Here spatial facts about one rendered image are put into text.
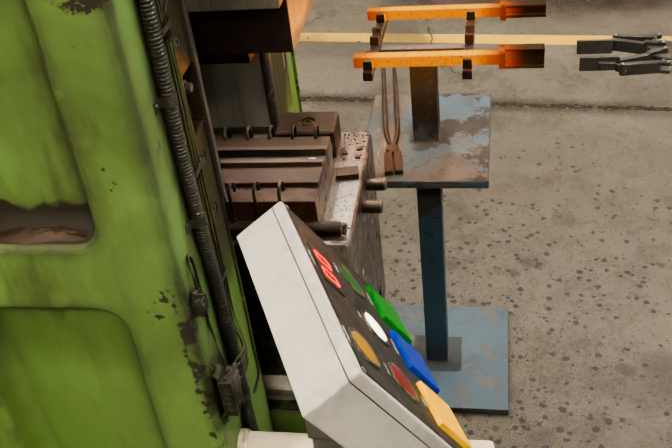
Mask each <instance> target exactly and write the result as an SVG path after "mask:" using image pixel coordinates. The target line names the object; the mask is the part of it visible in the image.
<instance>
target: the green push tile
mask: <svg viewBox="0 0 672 448"><path fill-rule="evenodd" d="M365 289H366V290H367V292H368V294H369V296H370V298H371V300H372V302H373V304H374V306H375V307H376V309H377V311H378V313H379V315H380V317H381V319H382V320H383V321H384V322H385V323H386V324H387V325H388V326H389V327H391V328H392V329H393V330H395V331H396V332H397V333H398V334H399V335H400V336H401V337H402V338H403V339H404V340H405V341H406V342H407V343H409V344H411V343H412V339H411V337H410V335H409V333H408V332H407V330H406V328H405V326H404V324H403V323H402V321H401V319H400V317H399V315H398V314H397V312H396V310H395V309H394V308H393V307H392V306H391V305H390V304H389V303H388V302H387V301H386V300H385V299H384V298H383V297H382V296H381V295H380V294H379V293H378V292H377V291H375V290H374V289H373V288H372V287H371V286H370V285H366V286H365Z"/></svg>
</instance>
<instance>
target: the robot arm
mask: <svg viewBox="0 0 672 448"><path fill-rule="evenodd" d="M613 51H619V52H627V53H635V54H638V55H632V56H627V57H622V58H620V57H619V56H617V55H616V56H580V59H579V71H611V70H614V71H616V72H619V75H620V76H628V75H642V74H655V73H661V74H670V71H671V66H672V41H669V40H663V39H662V34H661V33H657V34H613V37H612V38H611V39H593V40H577V46H576V54H609V53H610V54H612V52H613ZM658 66H659V67H658ZM625 70H627V71H625Z"/></svg>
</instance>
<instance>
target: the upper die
mask: <svg viewBox="0 0 672 448"><path fill-rule="evenodd" d="M312 3H313V0H283V1H282V3H281V5H280V8H277V9H254V10H230V11H206V12H188V14H189V19H190V23H191V28H192V33H193V37H194V42H195V47H196V52H197V55H226V54H256V53H286V52H294V50H295V48H296V45H297V42H298V40H299V37H300V34H301V32H302V29H303V27H304V24H305V21H306V19H307V16H308V13H309V11H310V8H311V6H312Z"/></svg>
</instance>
